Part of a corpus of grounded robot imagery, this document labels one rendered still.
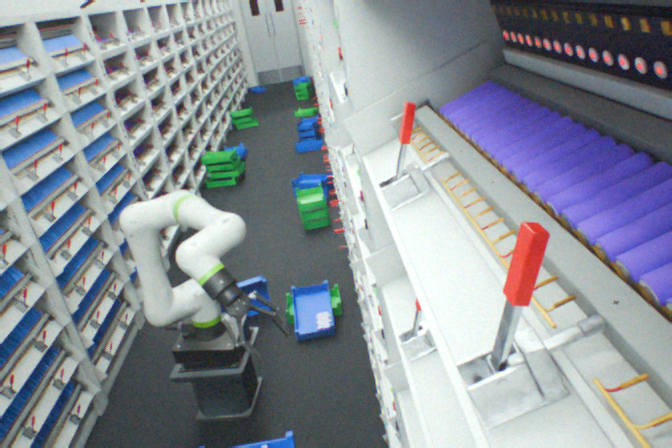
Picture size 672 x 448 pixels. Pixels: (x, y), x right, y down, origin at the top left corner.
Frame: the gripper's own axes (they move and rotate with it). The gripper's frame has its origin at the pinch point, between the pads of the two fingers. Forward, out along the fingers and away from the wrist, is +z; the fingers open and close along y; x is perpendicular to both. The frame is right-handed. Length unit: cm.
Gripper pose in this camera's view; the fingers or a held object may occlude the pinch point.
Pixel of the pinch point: (270, 341)
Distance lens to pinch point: 168.1
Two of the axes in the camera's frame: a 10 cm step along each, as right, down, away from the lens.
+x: 2.6, -3.1, -9.2
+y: -7.0, 6.0, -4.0
